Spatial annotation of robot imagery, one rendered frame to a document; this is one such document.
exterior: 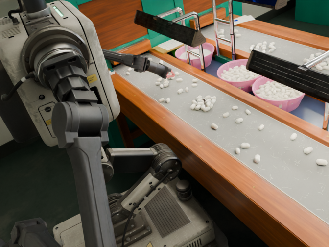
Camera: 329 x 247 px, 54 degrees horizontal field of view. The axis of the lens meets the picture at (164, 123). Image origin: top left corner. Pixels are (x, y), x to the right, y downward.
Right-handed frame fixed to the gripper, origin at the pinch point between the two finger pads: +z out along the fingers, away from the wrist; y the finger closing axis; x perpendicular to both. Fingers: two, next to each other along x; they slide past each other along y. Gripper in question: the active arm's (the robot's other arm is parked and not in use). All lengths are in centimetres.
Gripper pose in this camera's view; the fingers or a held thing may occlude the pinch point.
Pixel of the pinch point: (173, 75)
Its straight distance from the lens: 187.8
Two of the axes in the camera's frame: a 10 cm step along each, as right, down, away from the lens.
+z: 7.5, 1.9, 6.3
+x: -4.0, 8.9, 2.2
